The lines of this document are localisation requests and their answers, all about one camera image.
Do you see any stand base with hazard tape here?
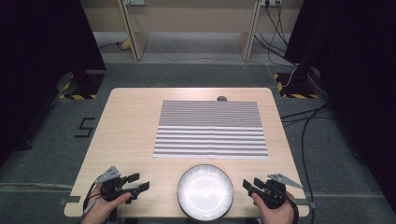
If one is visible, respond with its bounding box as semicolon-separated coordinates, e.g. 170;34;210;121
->
58;70;106;101
273;72;320;100

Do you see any wooden desk side panel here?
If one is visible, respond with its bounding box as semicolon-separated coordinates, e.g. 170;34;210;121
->
117;0;150;62
237;0;262;62

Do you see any grey white striped placemat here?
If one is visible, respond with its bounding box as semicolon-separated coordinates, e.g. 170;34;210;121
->
151;100;270;161

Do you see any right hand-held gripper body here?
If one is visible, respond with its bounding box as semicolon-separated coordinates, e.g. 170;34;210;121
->
260;173;304;209

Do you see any long black floor cable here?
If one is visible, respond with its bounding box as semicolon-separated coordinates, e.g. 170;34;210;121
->
300;105;316;224

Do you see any black curtain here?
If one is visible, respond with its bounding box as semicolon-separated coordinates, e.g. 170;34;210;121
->
0;0;106;167
284;0;396;214

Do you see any person's right hand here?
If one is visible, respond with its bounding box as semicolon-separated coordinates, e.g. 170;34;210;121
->
251;192;296;224

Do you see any right hand-held gripper cable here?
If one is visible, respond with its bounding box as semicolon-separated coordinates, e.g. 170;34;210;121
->
274;186;301;224

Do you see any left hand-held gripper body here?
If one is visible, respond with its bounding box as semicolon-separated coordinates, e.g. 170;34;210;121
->
93;165;134;202

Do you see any left hand-held gripper cable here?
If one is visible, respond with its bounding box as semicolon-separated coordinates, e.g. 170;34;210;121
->
81;182;104;217

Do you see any person's left hand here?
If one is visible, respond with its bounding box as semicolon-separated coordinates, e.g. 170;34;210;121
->
81;186;133;224

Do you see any hand-held gripper cable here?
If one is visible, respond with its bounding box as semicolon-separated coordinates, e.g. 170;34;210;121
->
81;182;104;217
274;186;301;224

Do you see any white ribbed plate dark rim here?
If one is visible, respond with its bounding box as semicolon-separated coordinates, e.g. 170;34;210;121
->
177;163;234;222

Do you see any white floor cable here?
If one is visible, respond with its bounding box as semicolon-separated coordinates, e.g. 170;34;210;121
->
148;39;298;89

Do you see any black cable bundle from socket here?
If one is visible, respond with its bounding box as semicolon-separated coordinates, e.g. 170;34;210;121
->
253;3;297;67

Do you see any black floor cable bundle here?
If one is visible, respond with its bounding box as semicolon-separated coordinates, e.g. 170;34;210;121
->
279;104;334;129

